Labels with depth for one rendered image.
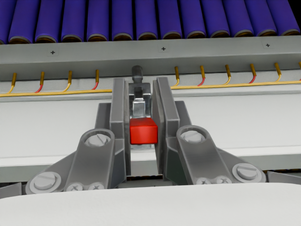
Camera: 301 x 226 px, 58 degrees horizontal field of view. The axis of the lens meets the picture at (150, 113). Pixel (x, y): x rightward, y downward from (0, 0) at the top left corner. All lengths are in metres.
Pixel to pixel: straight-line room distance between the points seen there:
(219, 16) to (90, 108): 0.13
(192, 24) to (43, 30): 0.12
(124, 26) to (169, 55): 0.05
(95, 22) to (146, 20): 0.04
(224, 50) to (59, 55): 0.12
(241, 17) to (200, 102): 0.08
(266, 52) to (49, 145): 0.18
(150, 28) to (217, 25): 0.06
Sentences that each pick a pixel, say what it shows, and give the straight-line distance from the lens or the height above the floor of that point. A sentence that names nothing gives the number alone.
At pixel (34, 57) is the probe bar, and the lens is 0.22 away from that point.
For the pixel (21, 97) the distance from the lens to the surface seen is 0.22.
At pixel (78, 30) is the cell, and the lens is 0.24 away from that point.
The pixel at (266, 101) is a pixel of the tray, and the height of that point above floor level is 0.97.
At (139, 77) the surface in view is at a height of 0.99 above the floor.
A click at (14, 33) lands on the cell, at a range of 0.24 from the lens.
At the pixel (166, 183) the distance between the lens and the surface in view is 0.36.
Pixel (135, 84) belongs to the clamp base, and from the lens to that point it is 0.19.
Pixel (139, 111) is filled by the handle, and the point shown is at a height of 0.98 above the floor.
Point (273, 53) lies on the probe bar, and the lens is 0.23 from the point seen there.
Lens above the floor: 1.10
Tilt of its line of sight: 43 degrees down
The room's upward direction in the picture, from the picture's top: 2 degrees clockwise
